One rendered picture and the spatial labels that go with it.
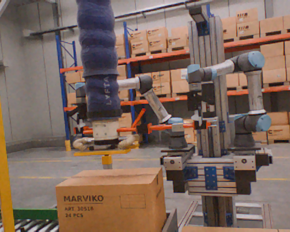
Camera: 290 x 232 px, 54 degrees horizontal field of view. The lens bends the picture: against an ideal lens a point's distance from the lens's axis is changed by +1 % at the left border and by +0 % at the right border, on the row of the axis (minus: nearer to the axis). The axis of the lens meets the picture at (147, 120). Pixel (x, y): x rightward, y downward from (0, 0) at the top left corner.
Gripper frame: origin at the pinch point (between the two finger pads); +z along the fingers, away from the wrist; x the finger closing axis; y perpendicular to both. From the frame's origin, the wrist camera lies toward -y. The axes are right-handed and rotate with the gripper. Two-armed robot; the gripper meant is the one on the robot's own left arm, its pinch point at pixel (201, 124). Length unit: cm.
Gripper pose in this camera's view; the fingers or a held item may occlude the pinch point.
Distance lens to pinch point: 172.9
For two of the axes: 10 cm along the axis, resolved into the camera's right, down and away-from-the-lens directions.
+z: 0.9, 9.9, 0.5
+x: -2.3, 0.7, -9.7
